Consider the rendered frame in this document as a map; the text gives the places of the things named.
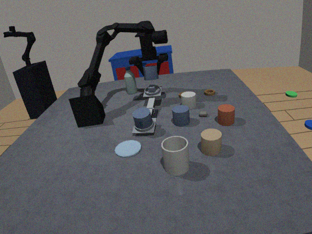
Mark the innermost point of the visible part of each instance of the reddish-brown cylinder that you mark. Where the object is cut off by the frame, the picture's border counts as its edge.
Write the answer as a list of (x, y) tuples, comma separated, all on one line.
[(226, 114)]

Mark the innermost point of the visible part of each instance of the tan cylinder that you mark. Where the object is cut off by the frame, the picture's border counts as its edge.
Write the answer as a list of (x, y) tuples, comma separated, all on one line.
[(211, 140)]

